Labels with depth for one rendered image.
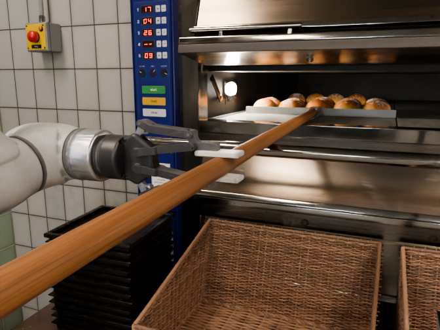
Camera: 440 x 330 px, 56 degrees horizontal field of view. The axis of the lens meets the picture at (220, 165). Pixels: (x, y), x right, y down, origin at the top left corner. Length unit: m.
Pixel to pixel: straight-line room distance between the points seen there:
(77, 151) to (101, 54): 0.90
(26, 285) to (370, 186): 1.10
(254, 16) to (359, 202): 0.63
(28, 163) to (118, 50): 0.90
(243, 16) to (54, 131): 0.75
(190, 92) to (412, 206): 0.76
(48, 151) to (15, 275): 0.44
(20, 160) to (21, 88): 1.17
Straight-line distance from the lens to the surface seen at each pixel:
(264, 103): 1.65
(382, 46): 1.10
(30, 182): 0.69
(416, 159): 0.89
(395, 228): 1.32
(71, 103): 1.67
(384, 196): 1.28
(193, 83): 1.38
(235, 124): 1.33
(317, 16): 1.26
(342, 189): 1.29
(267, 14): 1.30
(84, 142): 0.71
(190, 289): 1.35
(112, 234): 0.37
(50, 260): 0.32
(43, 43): 1.65
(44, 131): 0.75
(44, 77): 1.75
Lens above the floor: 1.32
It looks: 12 degrees down
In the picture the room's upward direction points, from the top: straight up
